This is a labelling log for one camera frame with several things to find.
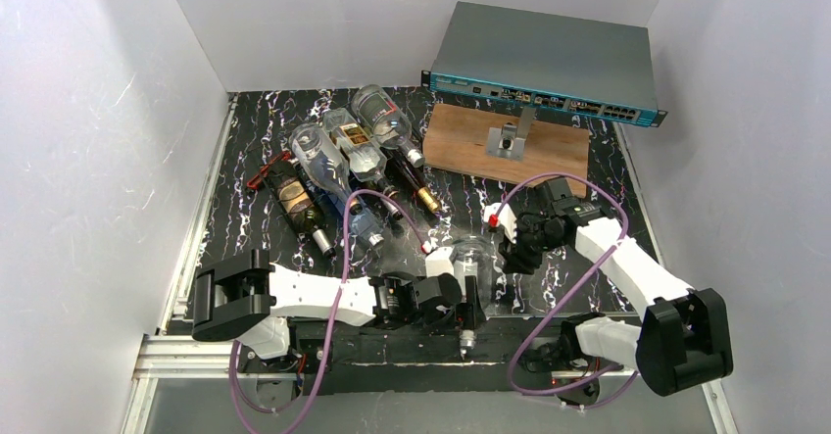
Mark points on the clear bottle grey label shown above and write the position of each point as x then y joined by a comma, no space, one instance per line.
386,122

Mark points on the clear round glass bottle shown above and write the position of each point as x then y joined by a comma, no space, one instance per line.
473,256

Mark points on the wooden board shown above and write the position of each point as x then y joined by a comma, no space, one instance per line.
456,139

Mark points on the dark bottle brown label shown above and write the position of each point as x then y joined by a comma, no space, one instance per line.
301,212

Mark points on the blue square glass bottle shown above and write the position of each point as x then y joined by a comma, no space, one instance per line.
364,226

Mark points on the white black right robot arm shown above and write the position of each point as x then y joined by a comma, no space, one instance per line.
683,337

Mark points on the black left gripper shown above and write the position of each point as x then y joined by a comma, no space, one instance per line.
471,313

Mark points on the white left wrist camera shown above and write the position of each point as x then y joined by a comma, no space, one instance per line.
439,261

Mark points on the dark bottle gold foil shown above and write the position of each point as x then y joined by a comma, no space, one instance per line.
415,178

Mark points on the teal network switch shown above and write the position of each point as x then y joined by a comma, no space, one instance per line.
588,68

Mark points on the clear bottle gold label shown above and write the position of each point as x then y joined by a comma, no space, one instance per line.
366,162

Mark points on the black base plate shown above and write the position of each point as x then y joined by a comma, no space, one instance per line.
413,359

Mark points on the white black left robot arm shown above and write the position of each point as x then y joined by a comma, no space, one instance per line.
251,300

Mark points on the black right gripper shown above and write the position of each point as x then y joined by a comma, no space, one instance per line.
519,249

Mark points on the metal bracket with knob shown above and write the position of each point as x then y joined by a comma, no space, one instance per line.
508,141

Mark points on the red black wine rack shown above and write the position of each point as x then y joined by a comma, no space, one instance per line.
257,181

